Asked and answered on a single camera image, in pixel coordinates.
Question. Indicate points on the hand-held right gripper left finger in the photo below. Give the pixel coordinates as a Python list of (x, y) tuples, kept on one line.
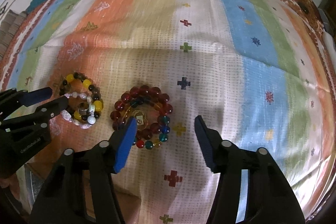
[(125, 146)]

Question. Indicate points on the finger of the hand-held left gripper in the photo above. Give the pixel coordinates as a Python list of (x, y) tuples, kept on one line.
[(56, 106), (39, 95)]

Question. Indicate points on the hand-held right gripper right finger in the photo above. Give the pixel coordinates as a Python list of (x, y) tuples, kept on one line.
[(205, 145)]

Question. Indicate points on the small gold pendant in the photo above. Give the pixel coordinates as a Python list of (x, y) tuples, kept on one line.
[(139, 120)]

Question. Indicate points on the striped brown pillow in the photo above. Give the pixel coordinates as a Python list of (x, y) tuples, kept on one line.
[(10, 27)]

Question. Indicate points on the striped woven mat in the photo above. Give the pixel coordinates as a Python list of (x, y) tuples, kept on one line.
[(204, 56)]

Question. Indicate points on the white padding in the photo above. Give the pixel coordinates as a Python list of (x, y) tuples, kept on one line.
[(328, 39)]

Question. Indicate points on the small black round object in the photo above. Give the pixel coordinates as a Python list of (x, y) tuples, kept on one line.
[(304, 7)]

